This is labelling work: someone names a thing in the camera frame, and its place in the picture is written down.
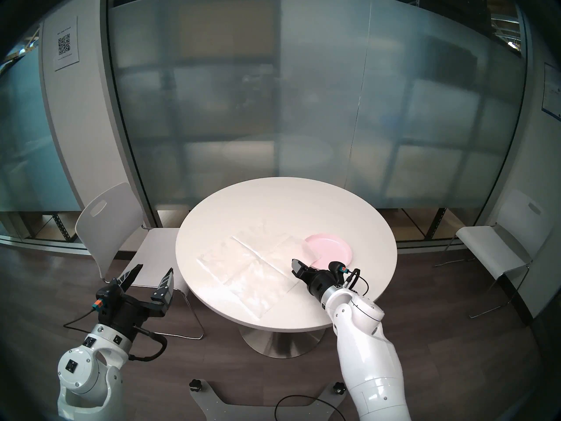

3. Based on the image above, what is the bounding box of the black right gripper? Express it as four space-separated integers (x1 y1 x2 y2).
292 259 336 299

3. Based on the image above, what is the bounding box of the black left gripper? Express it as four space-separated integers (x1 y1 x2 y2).
99 264 175 337

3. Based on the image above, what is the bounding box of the pink round plate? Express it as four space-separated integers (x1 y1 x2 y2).
305 233 353 269

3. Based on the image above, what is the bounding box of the white cloth napkin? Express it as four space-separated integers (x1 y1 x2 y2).
196 217 317 321

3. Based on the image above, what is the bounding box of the white plastic chair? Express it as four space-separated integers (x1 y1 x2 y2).
75 182 206 339
434 189 554 326

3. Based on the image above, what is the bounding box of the perforated metal rack strut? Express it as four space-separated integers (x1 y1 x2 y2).
52 212 73 241
424 207 447 241

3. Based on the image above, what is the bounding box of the QR code paper sign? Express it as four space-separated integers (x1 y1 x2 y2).
53 16 80 72

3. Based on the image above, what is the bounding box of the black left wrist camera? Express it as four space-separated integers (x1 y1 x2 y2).
93 286 115 313

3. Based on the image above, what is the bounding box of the thick left gripper cable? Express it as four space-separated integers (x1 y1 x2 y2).
129 326 168 361

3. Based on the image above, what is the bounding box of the thin right camera cable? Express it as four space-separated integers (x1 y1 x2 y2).
348 268 369 297

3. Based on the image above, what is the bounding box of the thin camera cable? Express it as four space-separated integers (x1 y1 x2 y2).
64 308 99 328
348 268 369 297

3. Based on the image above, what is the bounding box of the round white pedestal table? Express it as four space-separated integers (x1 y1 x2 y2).
175 177 398 359

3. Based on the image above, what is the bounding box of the thin left camera cable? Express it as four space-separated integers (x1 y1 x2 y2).
64 308 99 328

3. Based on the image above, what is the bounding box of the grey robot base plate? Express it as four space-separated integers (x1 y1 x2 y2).
189 381 349 421

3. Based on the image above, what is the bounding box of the black base cable loop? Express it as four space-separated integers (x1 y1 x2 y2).
274 394 347 421

